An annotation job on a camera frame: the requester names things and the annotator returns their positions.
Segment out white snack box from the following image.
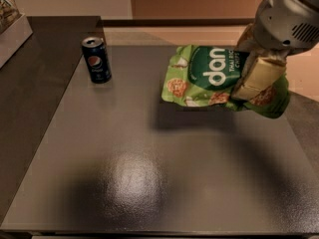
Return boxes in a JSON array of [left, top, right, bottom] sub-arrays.
[[0, 0, 33, 68]]

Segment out green rice chip bag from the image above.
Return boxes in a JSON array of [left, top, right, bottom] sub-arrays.
[[161, 45, 290, 119]]

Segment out dark blue Pepsi can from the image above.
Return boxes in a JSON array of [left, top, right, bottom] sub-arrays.
[[82, 37, 112, 84]]

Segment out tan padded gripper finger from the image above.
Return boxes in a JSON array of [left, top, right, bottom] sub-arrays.
[[235, 23, 256, 52], [231, 51, 287, 101]]

